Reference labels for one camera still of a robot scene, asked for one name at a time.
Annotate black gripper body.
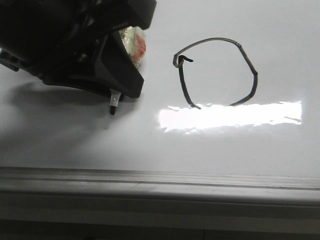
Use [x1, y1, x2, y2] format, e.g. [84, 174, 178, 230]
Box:
[0, 0, 157, 94]

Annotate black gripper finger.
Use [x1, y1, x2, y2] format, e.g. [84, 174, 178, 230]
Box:
[93, 31, 144, 98]

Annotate white whiteboard with aluminium frame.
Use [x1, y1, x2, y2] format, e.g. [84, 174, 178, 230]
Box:
[0, 0, 320, 234]

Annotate white marker with red magnet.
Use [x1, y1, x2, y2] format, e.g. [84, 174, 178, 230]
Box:
[109, 26, 147, 115]

